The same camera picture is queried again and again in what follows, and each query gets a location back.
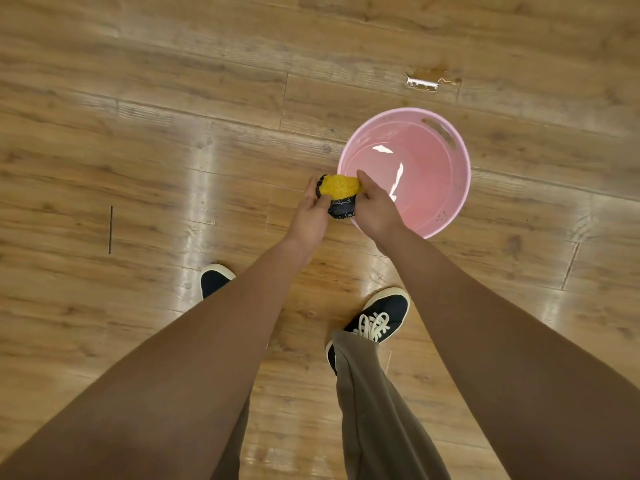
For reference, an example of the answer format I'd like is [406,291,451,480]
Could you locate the person's right hand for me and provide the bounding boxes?
[352,170,407,245]

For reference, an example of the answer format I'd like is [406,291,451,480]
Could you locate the person's left hand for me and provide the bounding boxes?
[284,175,333,257]

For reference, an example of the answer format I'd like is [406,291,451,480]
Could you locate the yellow and black cloth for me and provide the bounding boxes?
[315,174,365,220]

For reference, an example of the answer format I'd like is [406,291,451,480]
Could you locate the person's right forearm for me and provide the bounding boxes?
[375,225,640,480]

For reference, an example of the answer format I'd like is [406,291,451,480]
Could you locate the person's left forearm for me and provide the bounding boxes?
[0,237,313,480]

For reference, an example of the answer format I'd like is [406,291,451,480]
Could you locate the pink plastic basin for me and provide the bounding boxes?
[337,108,472,240]

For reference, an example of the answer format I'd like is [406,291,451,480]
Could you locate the torn tape patch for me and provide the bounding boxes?
[404,68,463,92]

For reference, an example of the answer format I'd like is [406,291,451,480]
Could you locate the person's right black shoe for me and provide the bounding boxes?
[325,288,411,375]

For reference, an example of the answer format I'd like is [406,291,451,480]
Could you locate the person's black shoe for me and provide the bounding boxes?
[325,288,411,375]
[200,264,237,300]

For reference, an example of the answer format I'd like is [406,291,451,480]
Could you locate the person's left black shoe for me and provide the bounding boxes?
[200,264,237,300]

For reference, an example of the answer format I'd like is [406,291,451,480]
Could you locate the person's grey trousers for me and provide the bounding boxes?
[210,330,452,480]

